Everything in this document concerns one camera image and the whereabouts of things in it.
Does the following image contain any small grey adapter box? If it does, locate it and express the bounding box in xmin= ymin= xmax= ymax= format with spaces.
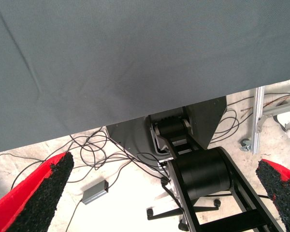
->
xmin=82 ymin=180 xmax=110 ymax=205

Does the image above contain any aluminium profile frame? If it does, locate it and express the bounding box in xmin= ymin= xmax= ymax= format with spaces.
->
xmin=250 ymin=86 xmax=290 ymax=155

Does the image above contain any thin black floor cable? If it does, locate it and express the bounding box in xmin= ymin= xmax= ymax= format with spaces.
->
xmin=66 ymin=200 xmax=84 ymax=232
xmin=0 ymin=130 xmax=171 ymax=192
xmin=210 ymin=93 xmax=257 ymax=144

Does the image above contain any dark table cloth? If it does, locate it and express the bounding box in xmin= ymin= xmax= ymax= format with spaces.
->
xmin=0 ymin=0 xmax=290 ymax=155

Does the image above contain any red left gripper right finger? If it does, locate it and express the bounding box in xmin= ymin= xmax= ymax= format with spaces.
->
xmin=255 ymin=159 xmax=290 ymax=232

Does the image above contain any grey caster wheel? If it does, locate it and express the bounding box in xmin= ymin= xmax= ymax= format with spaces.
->
xmin=240 ymin=138 xmax=252 ymax=152

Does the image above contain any thin brown floor wire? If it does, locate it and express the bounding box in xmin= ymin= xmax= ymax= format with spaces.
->
xmin=241 ymin=93 xmax=290 ymax=115

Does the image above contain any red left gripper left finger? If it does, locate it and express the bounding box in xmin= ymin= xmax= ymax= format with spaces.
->
xmin=0 ymin=151 xmax=74 ymax=232

